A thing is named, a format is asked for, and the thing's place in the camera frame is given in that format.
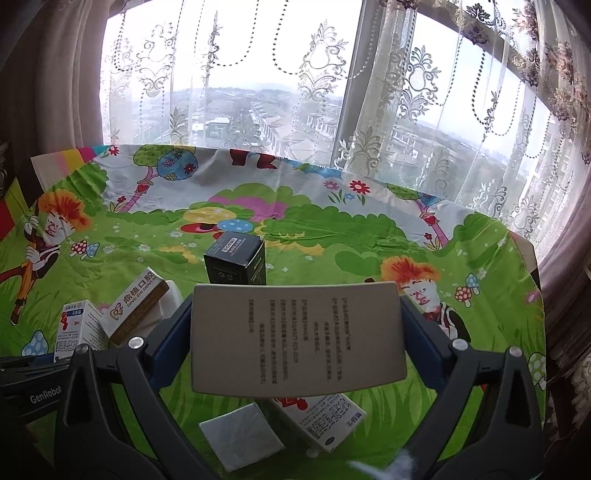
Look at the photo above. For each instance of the plain white small carton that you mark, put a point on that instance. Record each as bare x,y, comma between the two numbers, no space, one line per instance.
171,297

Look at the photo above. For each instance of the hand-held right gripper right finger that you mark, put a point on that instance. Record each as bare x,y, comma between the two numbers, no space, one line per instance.
422,341

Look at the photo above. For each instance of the black small carton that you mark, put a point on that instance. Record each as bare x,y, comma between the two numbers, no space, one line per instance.
233,267

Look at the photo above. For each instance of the red and white carton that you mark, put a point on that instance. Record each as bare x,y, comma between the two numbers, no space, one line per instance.
323,420

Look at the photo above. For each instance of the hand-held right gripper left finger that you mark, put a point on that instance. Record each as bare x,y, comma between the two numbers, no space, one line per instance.
171,350

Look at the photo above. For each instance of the white and blue carton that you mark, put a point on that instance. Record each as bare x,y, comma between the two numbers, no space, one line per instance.
81,327

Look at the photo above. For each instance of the pink floral curtain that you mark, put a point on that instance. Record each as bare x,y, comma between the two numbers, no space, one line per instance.
568,221

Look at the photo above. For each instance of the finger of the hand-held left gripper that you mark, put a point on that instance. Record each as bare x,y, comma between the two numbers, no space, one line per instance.
27,362

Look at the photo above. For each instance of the gold and white carton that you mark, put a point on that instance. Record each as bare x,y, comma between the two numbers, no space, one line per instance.
136,314

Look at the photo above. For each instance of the green cartoon printed sheet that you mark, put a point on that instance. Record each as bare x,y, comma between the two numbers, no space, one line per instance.
323,240

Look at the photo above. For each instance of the brown plain curtain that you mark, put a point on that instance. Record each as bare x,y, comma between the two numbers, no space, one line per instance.
60,69

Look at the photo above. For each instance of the silver small carton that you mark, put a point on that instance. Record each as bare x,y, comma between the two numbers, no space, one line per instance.
240,436

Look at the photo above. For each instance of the large grey white carton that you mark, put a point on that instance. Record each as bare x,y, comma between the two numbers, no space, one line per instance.
295,341

